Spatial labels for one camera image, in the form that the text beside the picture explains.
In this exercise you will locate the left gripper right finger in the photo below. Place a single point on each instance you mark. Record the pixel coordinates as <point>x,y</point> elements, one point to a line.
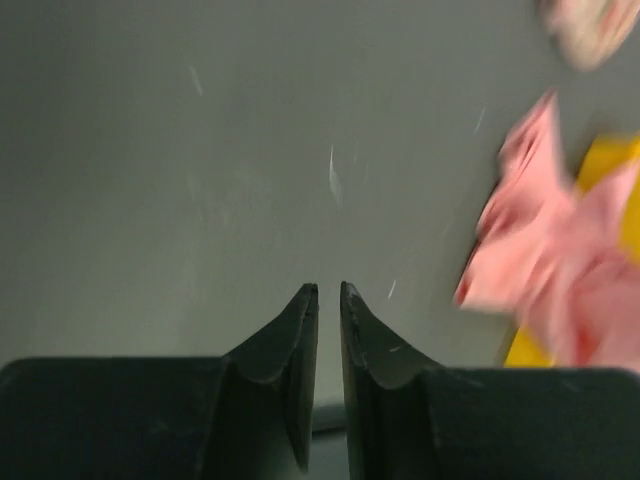
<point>409,417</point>

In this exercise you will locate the floral patterned cloth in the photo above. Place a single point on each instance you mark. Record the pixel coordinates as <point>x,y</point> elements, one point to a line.
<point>589,32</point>

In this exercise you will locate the pink t shirt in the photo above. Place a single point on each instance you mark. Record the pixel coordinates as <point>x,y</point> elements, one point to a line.
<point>549,254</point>

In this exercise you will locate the yellow plastic tray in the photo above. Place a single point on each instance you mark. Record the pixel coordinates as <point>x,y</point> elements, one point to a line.
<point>605,154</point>

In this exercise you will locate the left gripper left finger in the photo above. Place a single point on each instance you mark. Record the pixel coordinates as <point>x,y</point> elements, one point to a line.
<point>244,415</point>

